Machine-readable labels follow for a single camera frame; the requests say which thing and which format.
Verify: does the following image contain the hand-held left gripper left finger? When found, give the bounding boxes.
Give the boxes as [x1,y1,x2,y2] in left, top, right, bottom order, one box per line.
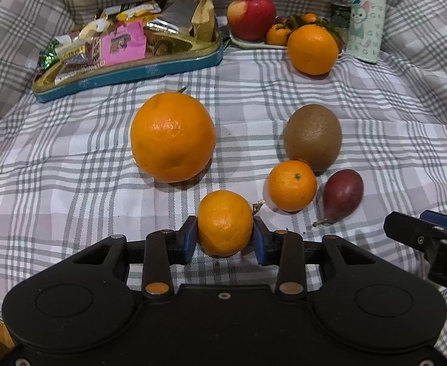
[71,215,199,300]

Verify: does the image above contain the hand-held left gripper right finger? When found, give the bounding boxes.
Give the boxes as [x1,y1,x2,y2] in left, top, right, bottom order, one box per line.
[252,215,378,301]

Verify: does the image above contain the large orange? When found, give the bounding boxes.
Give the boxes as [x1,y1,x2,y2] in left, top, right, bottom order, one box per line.
[130,87,217,184]
[287,24,339,76]

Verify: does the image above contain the brown kiwi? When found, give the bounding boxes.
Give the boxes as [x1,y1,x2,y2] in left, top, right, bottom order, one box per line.
[283,104,343,172]

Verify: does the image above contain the grey plaid blanket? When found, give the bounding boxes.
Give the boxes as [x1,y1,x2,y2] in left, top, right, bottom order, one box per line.
[0,0,447,321]

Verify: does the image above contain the tray of snack packets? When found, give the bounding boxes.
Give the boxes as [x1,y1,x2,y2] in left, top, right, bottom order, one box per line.
[32,0,224,103]

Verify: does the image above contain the pale green plate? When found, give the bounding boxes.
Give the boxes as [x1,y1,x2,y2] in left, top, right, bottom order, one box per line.
[229,27,291,50]

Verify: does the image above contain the green cartoon cat water bottle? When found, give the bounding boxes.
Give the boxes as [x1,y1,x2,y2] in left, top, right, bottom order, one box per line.
[345,0,387,64]

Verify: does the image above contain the pink snack packet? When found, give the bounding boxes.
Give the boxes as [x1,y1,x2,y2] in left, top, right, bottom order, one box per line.
[94,21,148,67]

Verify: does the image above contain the pile of assorted wrapped candies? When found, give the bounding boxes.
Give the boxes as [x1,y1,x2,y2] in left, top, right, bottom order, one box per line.
[37,0,194,84]

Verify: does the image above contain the gold paper bag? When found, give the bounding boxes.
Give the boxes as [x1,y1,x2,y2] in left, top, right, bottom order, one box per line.
[189,0,218,42]

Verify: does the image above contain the dark glass jar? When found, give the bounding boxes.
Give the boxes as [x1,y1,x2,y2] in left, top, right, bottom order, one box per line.
[330,2,352,31]

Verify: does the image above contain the red apple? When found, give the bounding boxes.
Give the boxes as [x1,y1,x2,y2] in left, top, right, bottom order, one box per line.
[227,0,277,42]

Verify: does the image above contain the silver foil packet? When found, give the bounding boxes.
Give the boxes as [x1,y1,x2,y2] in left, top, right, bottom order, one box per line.
[147,0,201,35]

